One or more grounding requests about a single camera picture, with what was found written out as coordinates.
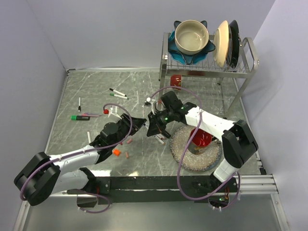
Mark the salmon capped white marker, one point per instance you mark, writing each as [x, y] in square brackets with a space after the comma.
[157, 138]

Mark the orange and black highlighter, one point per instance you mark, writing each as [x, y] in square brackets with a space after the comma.
[166, 134]

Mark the black and red mug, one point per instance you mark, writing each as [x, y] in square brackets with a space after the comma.
[199, 142]

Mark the small red cup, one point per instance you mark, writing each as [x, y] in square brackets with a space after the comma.
[175, 80]

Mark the beige ceramic bowl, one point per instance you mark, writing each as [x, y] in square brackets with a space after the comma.
[190, 36]

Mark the speckled grey plate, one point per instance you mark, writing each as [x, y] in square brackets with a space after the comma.
[194, 162]

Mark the blue star-shaped bowl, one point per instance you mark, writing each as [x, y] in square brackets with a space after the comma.
[188, 59]

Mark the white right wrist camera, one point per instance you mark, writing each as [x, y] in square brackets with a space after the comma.
[150, 102]

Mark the black plate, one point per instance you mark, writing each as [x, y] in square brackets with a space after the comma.
[234, 45]

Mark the cream plate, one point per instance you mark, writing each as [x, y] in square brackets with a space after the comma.
[221, 41]

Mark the purple pen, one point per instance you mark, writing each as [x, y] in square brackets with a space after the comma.
[91, 115]

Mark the green and black highlighter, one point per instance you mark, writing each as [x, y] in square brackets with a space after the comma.
[80, 118]

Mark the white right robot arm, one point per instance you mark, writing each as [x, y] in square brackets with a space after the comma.
[237, 139]

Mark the black capped white marker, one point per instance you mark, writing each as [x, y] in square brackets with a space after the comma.
[117, 92]

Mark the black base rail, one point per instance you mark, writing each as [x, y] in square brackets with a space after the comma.
[155, 188]

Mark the green capped white marker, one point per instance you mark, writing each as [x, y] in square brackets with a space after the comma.
[119, 96]

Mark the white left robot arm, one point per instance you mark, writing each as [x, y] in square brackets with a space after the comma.
[45, 174]

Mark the orange highlighter cap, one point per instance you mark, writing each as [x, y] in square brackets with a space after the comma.
[116, 152]

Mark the small black capped marker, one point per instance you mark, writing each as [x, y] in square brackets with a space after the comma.
[79, 104]

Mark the steel dish rack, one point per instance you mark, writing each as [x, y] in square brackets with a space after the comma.
[241, 75]

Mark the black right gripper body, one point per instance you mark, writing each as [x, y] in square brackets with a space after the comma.
[160, 120]

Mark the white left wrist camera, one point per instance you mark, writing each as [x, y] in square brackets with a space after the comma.
[112, 112]

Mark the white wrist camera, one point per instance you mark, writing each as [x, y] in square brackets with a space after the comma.
[112, 112]
[150, 102]

